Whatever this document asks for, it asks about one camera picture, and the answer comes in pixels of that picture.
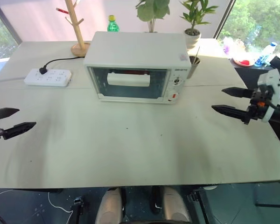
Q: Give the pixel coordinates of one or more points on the thin wooden stick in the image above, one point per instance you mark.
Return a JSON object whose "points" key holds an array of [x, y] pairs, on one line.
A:
{"points": [[197, 53]]}

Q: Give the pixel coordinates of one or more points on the red marker pen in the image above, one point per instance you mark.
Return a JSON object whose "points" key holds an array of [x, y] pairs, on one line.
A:
{"points": [[61, 10]]}

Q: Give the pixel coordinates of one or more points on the pink plate with red item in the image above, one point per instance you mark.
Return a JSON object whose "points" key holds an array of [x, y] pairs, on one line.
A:
{"points": [[243, 62]]}

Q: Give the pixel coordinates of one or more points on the round-leaf green plant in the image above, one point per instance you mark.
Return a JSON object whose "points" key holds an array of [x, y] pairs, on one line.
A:
{"points": [[151, 9]]}

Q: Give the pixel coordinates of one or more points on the green plant in white pot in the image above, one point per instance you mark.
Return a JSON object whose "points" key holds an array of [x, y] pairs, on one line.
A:
{"points": [[193, 35]]}

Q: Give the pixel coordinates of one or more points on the white power strip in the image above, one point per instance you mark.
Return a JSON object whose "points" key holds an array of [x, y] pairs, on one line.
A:
{"points": [[49, 78]]}

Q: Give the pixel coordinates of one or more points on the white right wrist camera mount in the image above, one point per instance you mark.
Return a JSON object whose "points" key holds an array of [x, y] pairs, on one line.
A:
{"points": [[271, 80]]}

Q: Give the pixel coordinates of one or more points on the clear water bottle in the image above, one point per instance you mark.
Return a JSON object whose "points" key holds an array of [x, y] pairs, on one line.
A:
{"points": [[269, 51]]}

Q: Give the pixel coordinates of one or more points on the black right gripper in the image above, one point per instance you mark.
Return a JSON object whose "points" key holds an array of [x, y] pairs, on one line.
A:
{"points": [[257, 109]]}

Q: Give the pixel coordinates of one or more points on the green plastic bottle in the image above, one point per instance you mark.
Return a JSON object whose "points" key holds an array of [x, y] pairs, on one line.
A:
{"points": [[113, 26]]}

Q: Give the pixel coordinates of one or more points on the purple item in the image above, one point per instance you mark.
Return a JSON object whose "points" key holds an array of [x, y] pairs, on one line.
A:
{"points": [[227, 46]]}

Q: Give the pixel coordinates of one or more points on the white toaster oven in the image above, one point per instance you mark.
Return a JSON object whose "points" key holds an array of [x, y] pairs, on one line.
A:
{"points": [[135, 49]]}

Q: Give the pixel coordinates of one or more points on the black table leg bracket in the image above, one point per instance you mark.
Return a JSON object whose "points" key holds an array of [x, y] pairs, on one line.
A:
{"points": [[198, 203], [77, 210]]}

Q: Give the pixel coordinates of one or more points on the blue plastic item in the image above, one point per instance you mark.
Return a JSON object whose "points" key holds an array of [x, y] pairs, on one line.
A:
{"points": [[262, 60]]}

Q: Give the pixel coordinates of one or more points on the black box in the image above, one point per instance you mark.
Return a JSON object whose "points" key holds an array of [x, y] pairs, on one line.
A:
{"points": [[278, 62]]}

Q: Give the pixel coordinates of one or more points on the wooden mug tree stand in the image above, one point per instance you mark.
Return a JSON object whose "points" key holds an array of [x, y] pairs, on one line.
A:
{"points": [[78, 30]]}

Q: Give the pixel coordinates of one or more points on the beige rounded leg cover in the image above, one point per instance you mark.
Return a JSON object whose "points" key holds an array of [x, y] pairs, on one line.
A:
{"points": [[176, 205], [109, 207]]}

